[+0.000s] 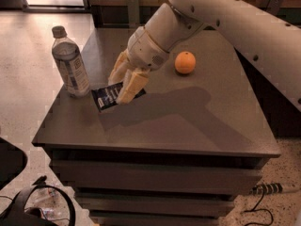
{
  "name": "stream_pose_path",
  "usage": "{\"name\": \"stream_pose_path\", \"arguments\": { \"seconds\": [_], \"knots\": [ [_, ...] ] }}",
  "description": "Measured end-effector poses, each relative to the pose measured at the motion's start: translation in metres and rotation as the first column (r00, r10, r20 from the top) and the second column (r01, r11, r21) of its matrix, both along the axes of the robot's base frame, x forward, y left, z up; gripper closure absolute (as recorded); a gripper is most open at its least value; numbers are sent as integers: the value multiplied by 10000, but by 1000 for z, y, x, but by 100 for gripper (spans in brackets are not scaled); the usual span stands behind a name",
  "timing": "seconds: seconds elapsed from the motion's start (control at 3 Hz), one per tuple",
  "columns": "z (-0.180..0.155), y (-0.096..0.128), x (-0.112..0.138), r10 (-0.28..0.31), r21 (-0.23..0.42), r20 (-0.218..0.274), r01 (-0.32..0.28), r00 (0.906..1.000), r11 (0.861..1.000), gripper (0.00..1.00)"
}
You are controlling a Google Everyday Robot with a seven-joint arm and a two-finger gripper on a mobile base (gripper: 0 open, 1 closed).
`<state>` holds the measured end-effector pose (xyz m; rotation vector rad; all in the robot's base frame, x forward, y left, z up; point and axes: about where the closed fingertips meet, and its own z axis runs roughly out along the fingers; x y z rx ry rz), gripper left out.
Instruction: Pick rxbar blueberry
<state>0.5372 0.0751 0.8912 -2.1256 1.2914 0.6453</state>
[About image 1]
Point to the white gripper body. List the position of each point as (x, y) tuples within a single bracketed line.
[(147, 51)]

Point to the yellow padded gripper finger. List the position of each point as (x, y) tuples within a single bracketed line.
[(139, 78), (121, 71)]

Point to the blue rxbar blueberry wrapper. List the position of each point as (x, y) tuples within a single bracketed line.
[(106, 97)]

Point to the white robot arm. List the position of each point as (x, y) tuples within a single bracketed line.
[(271, 45)]

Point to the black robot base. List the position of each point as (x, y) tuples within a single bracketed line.
[(12, 162)]

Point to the orange fruit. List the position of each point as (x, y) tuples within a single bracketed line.
[(185, 62)]

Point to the clear plastic water bottle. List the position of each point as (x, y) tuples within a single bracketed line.
[(70, 64)]

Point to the grey drawer cabinet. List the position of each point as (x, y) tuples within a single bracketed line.
[(176, 156)]

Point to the white power strip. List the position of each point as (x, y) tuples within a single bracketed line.
[(274, 188)]

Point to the grey metal bracket left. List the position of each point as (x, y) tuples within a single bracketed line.
[(133, 13)]

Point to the grey metal bracket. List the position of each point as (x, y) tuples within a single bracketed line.
[(133, 13), (274, 6)]

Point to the grey metal bracket right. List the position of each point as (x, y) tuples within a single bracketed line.
[(274, 6)]

